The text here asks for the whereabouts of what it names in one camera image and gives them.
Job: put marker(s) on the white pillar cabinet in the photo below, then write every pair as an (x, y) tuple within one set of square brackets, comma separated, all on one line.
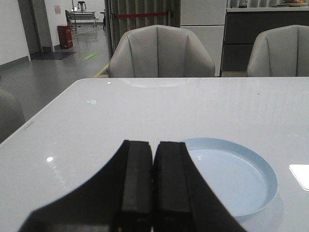
[(206, 18)]

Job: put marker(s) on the dark grey counter cabinet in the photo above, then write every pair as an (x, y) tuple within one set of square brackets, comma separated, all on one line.
[(242, 26)]

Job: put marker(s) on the beige chair at table side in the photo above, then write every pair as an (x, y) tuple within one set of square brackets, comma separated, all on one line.
[(11, 114)]

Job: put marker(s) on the pink wall notice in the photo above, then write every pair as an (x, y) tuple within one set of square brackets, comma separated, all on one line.
[(57, 9)]

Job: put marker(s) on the right beige upholstered chair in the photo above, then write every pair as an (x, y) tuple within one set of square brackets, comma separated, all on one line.
[(280, 52)]

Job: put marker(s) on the red barrier belt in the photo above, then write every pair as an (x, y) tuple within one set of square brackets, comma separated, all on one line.
[(141, 15)]

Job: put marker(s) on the light blue round plate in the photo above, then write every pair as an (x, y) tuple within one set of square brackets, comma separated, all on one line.
[(242, 180)]

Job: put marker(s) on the fruit bowl on counter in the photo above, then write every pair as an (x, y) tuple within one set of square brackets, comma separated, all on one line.
[(296, 3)]

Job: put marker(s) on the distant metal folding table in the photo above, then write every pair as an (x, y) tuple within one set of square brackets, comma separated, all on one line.
[(72, 16)]

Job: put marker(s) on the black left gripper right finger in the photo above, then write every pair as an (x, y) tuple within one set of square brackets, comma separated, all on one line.
[(184, 202)]

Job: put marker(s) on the red trash bin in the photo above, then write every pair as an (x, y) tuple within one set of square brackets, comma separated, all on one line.
[(65, 37)]

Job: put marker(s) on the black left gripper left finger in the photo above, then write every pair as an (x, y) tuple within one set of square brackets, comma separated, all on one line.
[(118, 198)]

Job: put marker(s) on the left beige upholstered chair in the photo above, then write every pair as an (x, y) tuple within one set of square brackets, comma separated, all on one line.
[(160, 52)]

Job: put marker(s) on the dark floor mat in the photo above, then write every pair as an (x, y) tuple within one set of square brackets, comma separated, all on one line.
[(50, 55)]

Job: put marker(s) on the beige upholstered chair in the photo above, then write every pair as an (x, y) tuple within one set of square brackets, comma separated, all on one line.
[(160, 52), (280, 52)]

